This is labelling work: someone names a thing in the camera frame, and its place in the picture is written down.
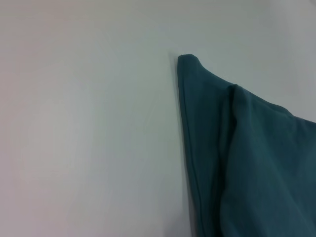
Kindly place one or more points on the teal blue t-shirt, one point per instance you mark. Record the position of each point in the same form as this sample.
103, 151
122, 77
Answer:
247, 160

